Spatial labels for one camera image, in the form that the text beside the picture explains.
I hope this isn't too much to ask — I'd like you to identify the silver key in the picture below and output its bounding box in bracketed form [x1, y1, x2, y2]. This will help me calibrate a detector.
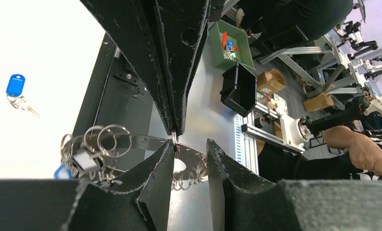
[6, 95, 40, 118]

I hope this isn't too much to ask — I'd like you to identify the operator forearm and hand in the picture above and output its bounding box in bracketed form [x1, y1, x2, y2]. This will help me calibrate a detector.
[323, 126, 382, 176]

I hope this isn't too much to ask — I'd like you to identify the brown cardboard box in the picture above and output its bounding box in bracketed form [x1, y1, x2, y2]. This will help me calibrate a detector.
[303, 93, 334, 112]
[256, 69, 286, 95]

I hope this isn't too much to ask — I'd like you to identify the blue key tag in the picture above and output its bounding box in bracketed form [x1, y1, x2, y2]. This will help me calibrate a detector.
[53, 164, 73, 180]
[6, 74, 25, 97]

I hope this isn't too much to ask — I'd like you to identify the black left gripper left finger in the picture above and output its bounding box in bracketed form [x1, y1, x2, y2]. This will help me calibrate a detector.
[0, 141, 174, 231]

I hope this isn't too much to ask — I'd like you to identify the black plastic bin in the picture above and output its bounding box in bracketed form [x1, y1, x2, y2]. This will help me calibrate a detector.
[220, 61, 257, 117]

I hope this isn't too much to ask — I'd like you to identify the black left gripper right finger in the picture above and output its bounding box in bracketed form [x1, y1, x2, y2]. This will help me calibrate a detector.
[206, 139, 382, 231]

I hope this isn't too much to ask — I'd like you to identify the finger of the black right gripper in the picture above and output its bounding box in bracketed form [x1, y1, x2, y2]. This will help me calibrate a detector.
[155, 0, 211, 136]
[82, 0, 174, 134]

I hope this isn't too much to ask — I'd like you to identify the green parts bin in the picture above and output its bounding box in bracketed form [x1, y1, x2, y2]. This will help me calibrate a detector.
[208, 20, 256, 74]

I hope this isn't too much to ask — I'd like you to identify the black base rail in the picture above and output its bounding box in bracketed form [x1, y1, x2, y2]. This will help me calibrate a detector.
[72, 33, 155, 173]

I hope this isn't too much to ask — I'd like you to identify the person in black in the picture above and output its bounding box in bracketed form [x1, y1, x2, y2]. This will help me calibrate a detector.
[237, 0, 353, 46]

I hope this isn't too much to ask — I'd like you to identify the round metal key ring plate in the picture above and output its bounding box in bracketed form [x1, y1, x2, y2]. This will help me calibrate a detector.
[60, 125, 208, 191]

